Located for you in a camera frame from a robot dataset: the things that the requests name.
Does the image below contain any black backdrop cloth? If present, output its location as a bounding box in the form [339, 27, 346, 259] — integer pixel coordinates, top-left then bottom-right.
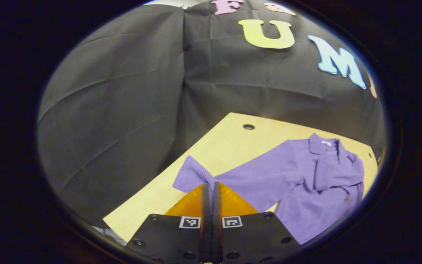
[37, 0, 386, 228]

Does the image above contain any purple button shirt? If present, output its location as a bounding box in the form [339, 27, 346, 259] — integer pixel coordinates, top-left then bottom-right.
[173, 133, 365, 245]

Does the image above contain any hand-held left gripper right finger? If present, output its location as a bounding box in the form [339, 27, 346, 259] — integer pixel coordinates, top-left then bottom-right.
[213, 181, 301, 264]

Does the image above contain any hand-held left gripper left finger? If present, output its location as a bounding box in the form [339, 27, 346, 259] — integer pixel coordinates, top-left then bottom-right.
[126, 183, 211, 264]

